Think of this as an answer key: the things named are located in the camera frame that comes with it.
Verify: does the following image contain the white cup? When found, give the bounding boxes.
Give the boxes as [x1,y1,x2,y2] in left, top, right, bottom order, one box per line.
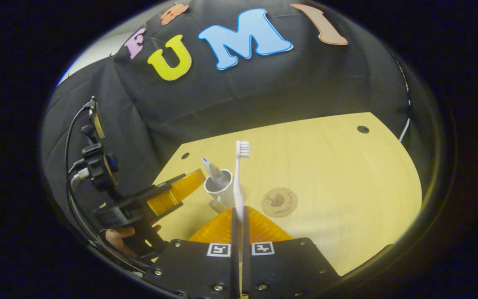
[204,169,236,213]

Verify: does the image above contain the pale pink toothbrush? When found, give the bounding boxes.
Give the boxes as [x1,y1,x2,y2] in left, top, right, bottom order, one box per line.
[232,140,251,227]

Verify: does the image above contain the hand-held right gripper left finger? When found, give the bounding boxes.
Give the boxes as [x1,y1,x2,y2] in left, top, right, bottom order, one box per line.
[146,206,239,299]

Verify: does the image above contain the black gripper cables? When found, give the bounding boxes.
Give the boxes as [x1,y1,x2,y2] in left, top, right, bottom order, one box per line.
[64,103,153,272]

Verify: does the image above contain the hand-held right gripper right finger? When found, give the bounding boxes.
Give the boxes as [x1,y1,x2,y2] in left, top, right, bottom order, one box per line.
[241,206,342,299]

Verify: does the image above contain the black backdrop cloth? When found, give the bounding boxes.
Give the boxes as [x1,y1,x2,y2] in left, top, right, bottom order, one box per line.
[41,0,435,235]

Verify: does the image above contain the round cork coaster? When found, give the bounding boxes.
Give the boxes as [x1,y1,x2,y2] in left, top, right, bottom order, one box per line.
[261,187,299,218]

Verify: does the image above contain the white cable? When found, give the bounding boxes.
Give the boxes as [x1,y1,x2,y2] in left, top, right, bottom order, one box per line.
[398,118,411,144]

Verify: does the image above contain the white toothpaste tube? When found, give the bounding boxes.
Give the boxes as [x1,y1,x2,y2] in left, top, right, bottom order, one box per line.
[200,156,229,191]

